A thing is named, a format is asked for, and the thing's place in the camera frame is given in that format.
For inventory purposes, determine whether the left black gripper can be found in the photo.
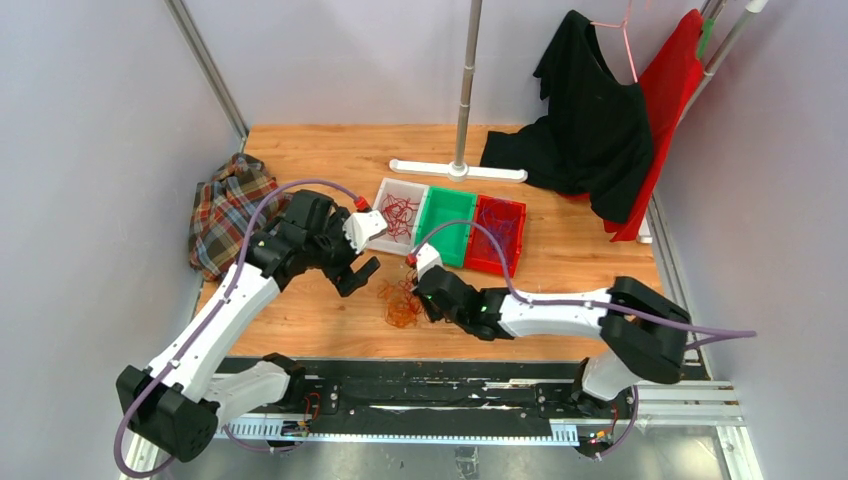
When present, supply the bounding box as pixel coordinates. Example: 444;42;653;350
307;208;380;295

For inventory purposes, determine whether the red purple wire bundle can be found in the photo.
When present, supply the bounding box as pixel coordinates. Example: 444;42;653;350
376;262;429;330

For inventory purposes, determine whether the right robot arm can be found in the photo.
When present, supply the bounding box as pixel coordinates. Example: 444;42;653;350
412;267;691;417

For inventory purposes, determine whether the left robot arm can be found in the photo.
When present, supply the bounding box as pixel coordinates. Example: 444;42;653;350
114;188;388;463

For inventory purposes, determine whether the green plastic bin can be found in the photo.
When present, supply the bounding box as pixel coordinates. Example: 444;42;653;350
414;187;478;267

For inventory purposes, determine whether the white plastic bin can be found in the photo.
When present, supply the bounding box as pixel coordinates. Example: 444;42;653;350
369;177;430;256

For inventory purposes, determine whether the red plastic bin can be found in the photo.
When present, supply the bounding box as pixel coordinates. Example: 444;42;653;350
463;195;527;278

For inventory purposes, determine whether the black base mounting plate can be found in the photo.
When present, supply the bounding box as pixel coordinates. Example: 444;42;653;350
178;358;631;439

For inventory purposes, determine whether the white garment rack stand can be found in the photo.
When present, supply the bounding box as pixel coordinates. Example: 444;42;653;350
388;0;528;183

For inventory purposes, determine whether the plaid flannel shirt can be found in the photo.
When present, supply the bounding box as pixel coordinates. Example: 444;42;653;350
187;153;278;282

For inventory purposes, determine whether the black t-shirt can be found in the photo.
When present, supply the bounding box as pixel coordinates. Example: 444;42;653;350
480;10;654;224

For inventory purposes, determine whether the red t-shirt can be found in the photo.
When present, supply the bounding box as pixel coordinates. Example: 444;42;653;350
602;10;704;242

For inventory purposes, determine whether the pink clothes hanger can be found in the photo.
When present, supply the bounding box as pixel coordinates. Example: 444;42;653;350
590;0;639;83

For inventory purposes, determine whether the green clothes hanger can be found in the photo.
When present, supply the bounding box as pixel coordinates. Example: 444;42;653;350
695;18;715;59

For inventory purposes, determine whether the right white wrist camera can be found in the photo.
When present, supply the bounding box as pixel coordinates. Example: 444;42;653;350
408;243;444;280

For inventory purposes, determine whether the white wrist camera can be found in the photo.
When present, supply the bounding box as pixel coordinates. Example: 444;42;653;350
408;243;444;280
342;210;388;254

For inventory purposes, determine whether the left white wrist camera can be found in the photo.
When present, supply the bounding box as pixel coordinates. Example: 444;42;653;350
342;210;388;254

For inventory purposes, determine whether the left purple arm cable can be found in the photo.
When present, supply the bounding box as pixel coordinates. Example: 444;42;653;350
112;178;370;480

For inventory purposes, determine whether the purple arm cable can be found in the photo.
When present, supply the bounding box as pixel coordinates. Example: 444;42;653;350
405;219;758;350
112;178;370;480

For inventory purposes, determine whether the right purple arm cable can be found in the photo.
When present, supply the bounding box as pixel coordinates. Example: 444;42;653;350
405;219;758;350

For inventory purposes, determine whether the aluminium frame rail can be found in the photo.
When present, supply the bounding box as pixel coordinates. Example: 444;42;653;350
164;0;249;152

